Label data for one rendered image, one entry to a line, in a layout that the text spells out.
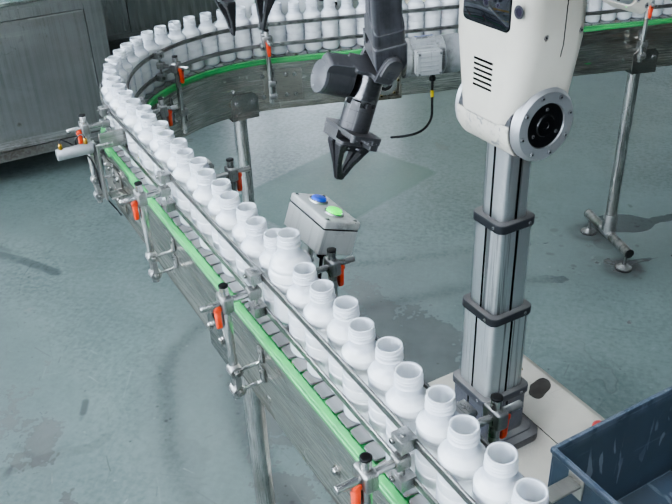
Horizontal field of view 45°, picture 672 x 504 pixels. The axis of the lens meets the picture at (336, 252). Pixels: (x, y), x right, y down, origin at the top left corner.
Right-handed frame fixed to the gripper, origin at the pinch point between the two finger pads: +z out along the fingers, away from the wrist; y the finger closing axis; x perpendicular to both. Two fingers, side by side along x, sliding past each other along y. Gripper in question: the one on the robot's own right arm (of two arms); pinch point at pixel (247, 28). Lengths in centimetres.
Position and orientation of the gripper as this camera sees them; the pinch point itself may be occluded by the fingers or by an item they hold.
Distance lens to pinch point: 164.4
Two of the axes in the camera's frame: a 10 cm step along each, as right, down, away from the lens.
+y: -8.7, 2.9, -4.1
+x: 5.0, 4.5, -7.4
